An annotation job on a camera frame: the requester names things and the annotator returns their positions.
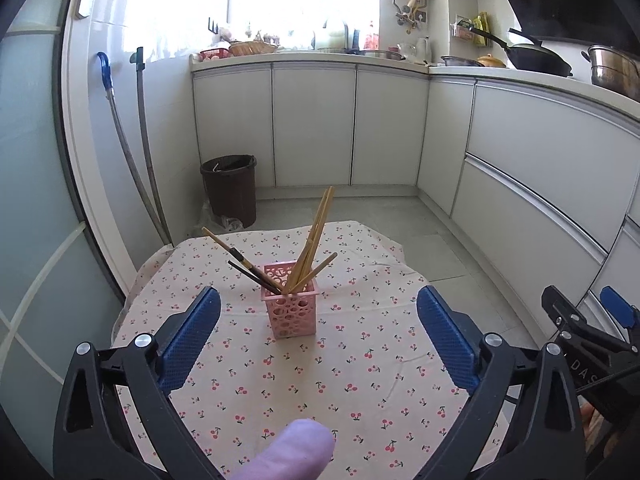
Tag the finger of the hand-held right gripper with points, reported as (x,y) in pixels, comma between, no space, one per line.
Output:
(620,307)
(590,365)

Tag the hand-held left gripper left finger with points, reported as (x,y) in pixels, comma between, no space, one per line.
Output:
(192,335)

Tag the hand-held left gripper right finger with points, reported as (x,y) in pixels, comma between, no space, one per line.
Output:
(445,340)

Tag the thin black chopstick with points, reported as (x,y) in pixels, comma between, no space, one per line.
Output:
(247,272)

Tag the black chopstick with gold band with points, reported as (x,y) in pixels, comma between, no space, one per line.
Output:
(250,262)

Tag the pink perforated utensil basket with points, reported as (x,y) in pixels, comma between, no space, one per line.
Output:
(295,315)

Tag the person's left forearm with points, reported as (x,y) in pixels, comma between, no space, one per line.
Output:
(300,450)

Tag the person's right hand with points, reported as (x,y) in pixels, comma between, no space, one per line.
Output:
(597,430)

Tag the clear plastic bag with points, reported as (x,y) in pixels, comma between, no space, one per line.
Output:
(215,220)

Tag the cherry print tablecloth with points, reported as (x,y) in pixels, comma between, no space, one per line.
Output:
(325,385)

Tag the brown trash bin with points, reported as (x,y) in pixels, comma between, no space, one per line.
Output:
(230,190)

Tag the dark mop pole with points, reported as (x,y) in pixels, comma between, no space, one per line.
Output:
(147,160)

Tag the frosted glass door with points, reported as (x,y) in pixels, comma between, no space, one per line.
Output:
(35,210)

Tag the white kitchen cabinets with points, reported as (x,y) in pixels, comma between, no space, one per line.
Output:
(400,125)

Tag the steel pot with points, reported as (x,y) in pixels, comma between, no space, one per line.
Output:
(615,72)

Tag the black wok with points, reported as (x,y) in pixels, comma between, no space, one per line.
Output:
(542,60)

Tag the orange clay pot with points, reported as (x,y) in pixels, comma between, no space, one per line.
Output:
(492,61)

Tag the steel bowl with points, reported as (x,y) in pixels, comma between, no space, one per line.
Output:
(457,61)

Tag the red plastic basket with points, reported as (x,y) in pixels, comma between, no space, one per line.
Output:
(215,54)

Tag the white kettle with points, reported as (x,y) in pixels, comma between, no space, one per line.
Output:
(423,50)

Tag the glass jug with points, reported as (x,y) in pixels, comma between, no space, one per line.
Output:
(407,51)

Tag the wicker basket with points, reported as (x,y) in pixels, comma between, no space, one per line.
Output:
(252,48)

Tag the black frying pan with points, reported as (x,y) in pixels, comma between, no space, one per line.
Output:
(495,40)

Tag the black range hood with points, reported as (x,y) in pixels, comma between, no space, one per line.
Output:
(575,0)

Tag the white jug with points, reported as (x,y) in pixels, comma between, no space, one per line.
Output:
(330,39)

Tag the window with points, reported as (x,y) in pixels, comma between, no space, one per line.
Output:
(275,0)

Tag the black wall hooks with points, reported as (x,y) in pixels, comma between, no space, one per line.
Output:
(213,25)

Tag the wall rack with yellow cloth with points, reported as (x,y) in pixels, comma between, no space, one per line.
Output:
(472,27)

